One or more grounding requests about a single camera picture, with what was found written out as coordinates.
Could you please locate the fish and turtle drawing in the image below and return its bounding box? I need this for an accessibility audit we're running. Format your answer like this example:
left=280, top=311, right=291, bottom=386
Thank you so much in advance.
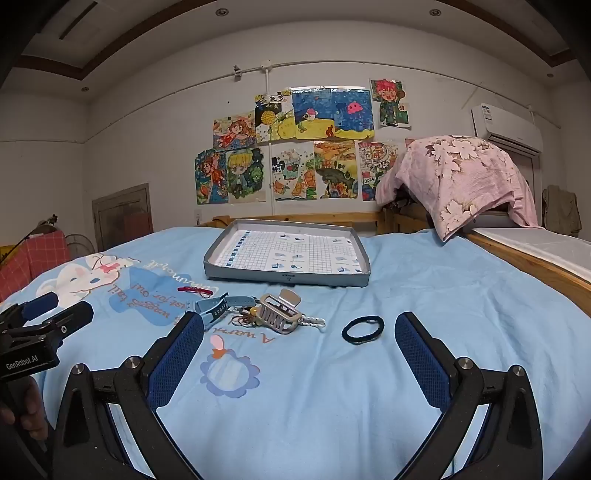
left=270, top=142, right=318, bottom=201

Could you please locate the red-haired character drawing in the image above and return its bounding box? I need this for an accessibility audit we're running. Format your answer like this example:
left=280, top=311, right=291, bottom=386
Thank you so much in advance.
left=369, top=78, right=411, bottom=130

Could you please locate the green hanging cloth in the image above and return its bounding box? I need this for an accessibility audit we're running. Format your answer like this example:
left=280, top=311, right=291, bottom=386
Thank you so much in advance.
left=542, top=185, right=583, bottom=237

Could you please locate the orange-haired girl drawing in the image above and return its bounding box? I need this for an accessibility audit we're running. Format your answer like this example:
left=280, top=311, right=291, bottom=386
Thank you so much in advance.
left=212, top=114, right=257, bottom=149

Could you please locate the person's left hand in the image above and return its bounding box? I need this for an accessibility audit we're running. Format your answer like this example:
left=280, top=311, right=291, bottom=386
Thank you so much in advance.
left=0, top=377, right=49, bottom=440

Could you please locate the dinosaur landscape drawing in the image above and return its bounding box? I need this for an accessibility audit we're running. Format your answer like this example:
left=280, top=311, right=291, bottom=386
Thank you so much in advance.
left=314, top=140, right=360, bottom=200

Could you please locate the ceiling air vent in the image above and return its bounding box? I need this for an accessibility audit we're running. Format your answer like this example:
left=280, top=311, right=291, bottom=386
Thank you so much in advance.
left=60, top=2, right=100, bottom=40

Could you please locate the wooden bed frame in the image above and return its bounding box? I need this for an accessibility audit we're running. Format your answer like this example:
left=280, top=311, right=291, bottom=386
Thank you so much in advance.
left=376, top=198, right=591, bottom=319

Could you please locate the white mattress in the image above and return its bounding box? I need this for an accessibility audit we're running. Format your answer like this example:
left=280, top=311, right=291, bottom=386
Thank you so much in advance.
left=471, top=226, right=591, bottom=287

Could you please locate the beige buckle keychain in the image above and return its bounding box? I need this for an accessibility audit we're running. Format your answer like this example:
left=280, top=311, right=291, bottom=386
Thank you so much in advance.
left=257, top=288, right=303, bottom=335

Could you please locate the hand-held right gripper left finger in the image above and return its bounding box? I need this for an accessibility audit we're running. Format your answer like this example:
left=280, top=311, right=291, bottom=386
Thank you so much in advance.
left=51, top=311, right=205, bottom=480

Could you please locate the white air conditioner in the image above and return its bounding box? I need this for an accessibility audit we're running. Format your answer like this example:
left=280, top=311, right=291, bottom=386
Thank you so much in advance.
left=471, top=102, right=544, bottom=155

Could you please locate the mermaid drawing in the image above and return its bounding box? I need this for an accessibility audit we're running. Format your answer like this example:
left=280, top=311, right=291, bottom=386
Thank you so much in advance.
left=195, top=148, right=229, bottom=205

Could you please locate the light blue printed bedsheet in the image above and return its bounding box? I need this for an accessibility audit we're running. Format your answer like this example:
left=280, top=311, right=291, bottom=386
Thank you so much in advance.
left=0, top=226, right=591, bottom=480

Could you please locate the pink floral blanket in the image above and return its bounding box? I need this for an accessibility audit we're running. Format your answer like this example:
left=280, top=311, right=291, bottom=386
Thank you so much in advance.
left=375, top=135, right=541, bottom=243

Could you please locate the wooden bed headboard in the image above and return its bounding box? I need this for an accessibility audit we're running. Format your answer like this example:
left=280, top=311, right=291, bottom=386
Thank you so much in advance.
left=199, top=211, right=382, bottom=229

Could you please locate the black hair tie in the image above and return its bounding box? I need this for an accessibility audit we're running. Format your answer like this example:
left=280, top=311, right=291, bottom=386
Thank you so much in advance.
left=342, top=315, right=385, bottom=344

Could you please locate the blond character drawing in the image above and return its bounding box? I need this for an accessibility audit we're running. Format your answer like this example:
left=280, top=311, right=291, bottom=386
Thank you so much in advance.
left=225, top=147, right=266, bottom=203

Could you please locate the blue sea drawing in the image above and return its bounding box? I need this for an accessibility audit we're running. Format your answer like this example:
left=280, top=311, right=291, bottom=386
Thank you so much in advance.
left=291, top=87, right=376, bottom=140

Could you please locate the grey tray with grid paper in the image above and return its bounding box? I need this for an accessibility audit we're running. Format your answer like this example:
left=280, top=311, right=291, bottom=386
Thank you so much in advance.
left=203, top=219, right=372, bottom=288

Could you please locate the red checked cloth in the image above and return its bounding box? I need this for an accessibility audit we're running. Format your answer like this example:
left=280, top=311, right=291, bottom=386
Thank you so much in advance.
left=0, top=231, right=71, bottom=301

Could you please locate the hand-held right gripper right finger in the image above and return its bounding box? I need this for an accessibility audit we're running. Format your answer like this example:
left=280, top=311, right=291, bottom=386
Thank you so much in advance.
left=394, top=311, right=544, bottom=480

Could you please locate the yellow pineapple drawing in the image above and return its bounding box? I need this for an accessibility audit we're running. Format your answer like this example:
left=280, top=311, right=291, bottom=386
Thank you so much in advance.
left=254, top=92, right=296, bottom=143

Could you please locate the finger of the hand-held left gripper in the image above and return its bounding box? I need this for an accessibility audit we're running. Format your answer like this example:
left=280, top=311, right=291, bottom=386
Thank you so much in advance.
left=21, top=292, right=60, bottom=321
left=32, top=302, right=95, bottom=348

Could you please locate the round fan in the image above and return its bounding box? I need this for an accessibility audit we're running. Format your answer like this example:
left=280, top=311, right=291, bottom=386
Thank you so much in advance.
left=65, top=233, right=98, bottom=259

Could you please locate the white braided bracelet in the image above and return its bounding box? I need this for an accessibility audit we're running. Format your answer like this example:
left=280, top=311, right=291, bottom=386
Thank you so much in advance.
left=295, top=315, right=328, bottom=333

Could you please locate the busy town drawing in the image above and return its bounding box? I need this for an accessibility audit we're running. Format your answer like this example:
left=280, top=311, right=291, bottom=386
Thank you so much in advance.
left=358, top=141, right=399, bottom=201

